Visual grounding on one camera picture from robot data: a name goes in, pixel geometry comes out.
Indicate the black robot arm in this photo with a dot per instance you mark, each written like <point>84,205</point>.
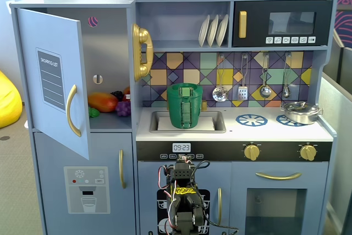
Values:
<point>182,174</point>

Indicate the steel pot lid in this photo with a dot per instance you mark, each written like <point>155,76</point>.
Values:
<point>299,106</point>

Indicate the green ribbed container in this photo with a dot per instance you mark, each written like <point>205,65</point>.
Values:
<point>174,114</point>

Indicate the gold toy faucet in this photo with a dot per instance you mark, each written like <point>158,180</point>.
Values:
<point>204,105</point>

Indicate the steel skimmer spoon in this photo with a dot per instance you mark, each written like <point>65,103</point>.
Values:
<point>220,94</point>

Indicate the digital clock display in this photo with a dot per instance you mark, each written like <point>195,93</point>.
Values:
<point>181,147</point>

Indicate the grey toy sink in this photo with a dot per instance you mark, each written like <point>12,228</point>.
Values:
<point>220,125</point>

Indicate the red toy fruit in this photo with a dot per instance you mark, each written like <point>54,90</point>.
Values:
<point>126,98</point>

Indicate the orange toy fruit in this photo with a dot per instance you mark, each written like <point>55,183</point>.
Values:
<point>127,90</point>

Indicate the purple toy grapes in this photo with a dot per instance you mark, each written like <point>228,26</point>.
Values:
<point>123,109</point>

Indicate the dark toy blackberry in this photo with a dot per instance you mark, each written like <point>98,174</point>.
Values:
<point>117,95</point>

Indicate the steel slotted spatula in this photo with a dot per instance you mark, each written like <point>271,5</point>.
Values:
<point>242,93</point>

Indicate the gold toy telephone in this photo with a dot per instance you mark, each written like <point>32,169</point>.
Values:
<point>143,39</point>

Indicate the toy mango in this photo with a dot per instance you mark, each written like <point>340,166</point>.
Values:
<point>103,102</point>

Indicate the white toy plate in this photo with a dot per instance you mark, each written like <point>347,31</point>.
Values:
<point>203,31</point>
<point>212,30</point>
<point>222,29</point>

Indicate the blue toy kitchen unit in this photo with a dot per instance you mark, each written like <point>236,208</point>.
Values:
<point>176,26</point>

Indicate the blue dishwasher door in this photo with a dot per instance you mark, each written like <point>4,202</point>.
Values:
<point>148,180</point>

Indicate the green toy vegetable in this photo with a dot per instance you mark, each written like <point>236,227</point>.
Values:
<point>94,112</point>

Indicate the steel ladle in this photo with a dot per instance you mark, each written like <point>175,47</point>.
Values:
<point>265,92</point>

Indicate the gold stove knob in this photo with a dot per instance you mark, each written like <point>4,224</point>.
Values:
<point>308,152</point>
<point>252,152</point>

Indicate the blue oven door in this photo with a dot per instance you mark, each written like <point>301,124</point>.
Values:
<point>242,174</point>

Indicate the steel serving spoon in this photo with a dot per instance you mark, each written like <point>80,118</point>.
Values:
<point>286,92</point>

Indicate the black toy microwave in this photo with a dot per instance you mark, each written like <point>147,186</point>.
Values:
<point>255,6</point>

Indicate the steel cooking pot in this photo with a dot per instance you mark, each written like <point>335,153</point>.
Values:
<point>301,118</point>

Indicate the blue freezer door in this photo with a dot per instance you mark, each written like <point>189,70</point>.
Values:
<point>55,152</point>

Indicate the blue fridge door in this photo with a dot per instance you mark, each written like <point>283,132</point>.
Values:
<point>33,39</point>

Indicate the white office partition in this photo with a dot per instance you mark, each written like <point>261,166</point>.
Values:
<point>335,136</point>

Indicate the yellow beanbag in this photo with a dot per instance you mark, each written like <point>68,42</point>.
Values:
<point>9,103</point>

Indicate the dark office partition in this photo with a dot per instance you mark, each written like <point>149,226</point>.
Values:
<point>343,61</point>

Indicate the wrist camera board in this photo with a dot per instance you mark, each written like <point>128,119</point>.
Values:
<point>183,159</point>

